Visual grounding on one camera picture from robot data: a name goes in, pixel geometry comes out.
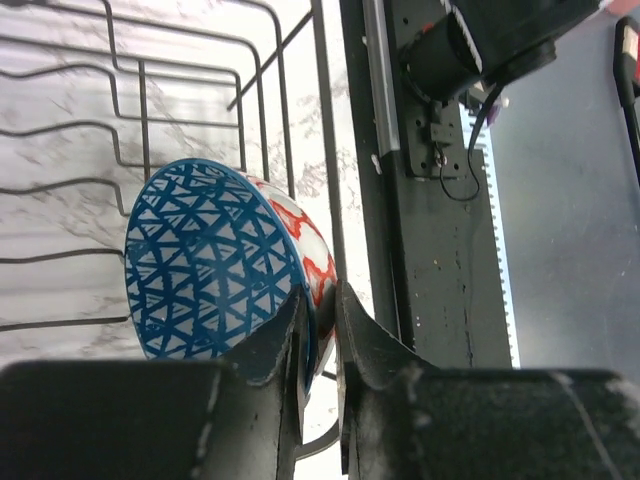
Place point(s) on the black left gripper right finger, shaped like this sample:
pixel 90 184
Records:
pixel 403 418

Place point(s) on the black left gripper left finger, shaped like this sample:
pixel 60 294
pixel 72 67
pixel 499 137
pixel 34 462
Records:
pixel 235 417

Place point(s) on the light blue cable duct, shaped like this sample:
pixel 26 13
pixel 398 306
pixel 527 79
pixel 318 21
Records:
pixel 500 225

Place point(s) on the metal wire dish rack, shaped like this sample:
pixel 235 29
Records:
pixel 96 97

